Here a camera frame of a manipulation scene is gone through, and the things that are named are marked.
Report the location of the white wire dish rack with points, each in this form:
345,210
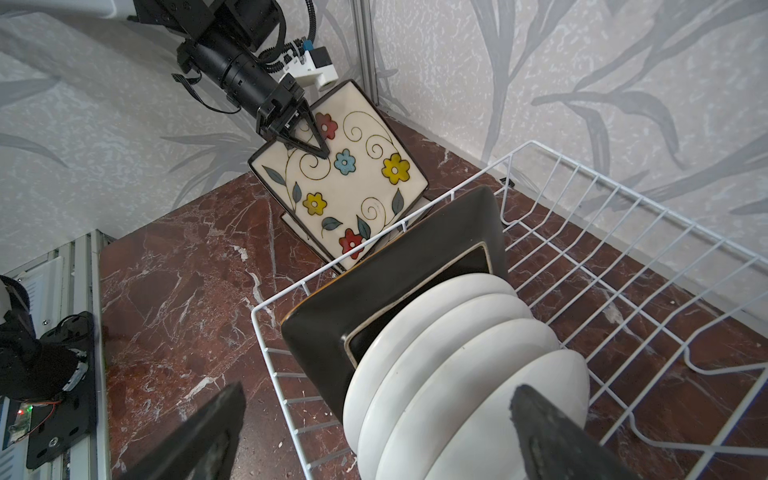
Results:
670,318

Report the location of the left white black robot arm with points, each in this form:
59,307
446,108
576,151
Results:
260,26

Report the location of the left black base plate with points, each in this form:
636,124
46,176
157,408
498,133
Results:
60,390

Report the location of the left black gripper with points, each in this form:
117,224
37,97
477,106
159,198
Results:
277,106

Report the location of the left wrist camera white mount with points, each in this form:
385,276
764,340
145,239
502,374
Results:
310,66

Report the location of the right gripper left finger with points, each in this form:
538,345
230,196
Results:
204,446

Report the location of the white round plate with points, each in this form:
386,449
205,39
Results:
383,386
487,445
455,390
398,335

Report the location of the aluminium front rail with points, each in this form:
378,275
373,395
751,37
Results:
60,283

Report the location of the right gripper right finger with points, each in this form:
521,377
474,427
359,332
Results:
554,447

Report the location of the green led circuit board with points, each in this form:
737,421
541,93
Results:
18,423

